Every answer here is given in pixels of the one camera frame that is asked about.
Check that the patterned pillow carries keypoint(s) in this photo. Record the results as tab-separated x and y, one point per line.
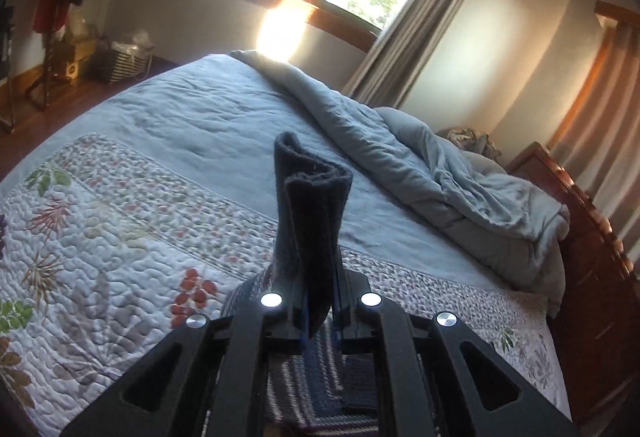
472	142

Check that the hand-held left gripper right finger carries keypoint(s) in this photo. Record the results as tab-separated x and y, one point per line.
357	324

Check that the striped storage basket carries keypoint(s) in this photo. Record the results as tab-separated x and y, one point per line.
122	59

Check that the wooden clothes rack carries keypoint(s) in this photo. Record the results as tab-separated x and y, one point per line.
46	67

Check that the cardboard box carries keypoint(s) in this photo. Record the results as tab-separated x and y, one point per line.
72	59

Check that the grey comforter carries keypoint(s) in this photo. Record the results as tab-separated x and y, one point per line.
400	177

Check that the floral quilted bedspread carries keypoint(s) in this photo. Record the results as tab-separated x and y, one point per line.
110	227

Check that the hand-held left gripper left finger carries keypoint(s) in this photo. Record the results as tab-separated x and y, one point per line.
282	324

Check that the striped knit sweater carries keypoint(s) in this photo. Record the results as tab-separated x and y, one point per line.
310	217

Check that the grey curtain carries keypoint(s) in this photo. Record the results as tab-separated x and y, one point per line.
425	17

